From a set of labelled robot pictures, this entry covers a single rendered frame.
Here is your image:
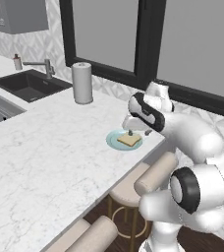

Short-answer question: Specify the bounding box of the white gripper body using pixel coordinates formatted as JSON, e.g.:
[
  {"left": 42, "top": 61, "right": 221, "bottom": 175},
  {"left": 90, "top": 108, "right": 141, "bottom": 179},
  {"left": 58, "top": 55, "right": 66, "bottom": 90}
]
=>
[{"left": 121, "top": 113, "right": 153, "bottom": 133}]

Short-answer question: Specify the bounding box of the toasted bread slice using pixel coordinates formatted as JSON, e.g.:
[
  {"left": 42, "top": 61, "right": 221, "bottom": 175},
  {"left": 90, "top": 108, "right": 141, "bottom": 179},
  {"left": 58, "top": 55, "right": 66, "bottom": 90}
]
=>
[{"left": 116, "top": 133, "right": 142, "bottom": 148}]

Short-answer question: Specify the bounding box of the light blue plate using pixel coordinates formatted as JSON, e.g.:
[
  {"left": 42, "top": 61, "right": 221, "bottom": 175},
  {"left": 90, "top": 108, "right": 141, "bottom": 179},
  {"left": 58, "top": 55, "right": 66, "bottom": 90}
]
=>
[{"left": 105, "top": 129, "right": 144, "bottom": 153}]

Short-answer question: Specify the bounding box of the beige bar stool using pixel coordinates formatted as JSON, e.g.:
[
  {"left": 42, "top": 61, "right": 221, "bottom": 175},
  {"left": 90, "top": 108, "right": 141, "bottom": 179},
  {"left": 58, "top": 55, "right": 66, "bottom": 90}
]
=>
[
  {"left": 107, "top": 151, "right": 181, "bottom": 252},
  {"left": 46, "top": 214, "right": 119, "bottom": 252}
]

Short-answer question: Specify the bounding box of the white paper towel roll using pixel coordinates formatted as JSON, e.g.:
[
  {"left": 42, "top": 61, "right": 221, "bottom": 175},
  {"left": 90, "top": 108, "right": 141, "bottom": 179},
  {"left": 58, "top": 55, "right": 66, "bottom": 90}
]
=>
[{"left": 71, "top": 61, "right": 94, "bottom": 105}]

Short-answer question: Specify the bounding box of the black framed window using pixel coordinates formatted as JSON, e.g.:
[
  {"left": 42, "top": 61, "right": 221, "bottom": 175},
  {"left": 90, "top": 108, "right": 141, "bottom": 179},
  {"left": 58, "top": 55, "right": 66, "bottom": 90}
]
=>
[{"left": 58, "top": 0, "right": 224, "bottom": 121}]

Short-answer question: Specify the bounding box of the grey metal tap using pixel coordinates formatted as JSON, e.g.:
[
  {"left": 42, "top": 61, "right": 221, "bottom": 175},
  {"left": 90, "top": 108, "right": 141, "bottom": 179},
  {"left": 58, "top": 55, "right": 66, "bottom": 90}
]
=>
[{"left": 22, "top": 58, "right": 56, "bottom": 80}]

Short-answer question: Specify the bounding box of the black sink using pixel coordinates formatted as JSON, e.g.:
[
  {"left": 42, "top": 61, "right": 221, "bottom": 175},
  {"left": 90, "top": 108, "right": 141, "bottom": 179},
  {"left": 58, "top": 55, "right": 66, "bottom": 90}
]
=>
[{"left": 0, "top": 68, "right": 74, "bottom": 103}]

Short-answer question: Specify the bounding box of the white soap bottle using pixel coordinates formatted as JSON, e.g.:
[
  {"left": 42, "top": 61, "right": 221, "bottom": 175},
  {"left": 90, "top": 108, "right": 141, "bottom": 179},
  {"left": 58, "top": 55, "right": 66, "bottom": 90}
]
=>
[{"left": 12, "top": 53, "right": 24, "bottom": 71}]

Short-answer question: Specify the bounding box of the grey wall cupboard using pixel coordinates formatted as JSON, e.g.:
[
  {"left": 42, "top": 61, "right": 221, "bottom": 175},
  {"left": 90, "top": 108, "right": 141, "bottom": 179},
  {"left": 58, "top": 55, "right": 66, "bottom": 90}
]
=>
[{"left": 0, "top": 0, "right": 50, "bottom": 35}]

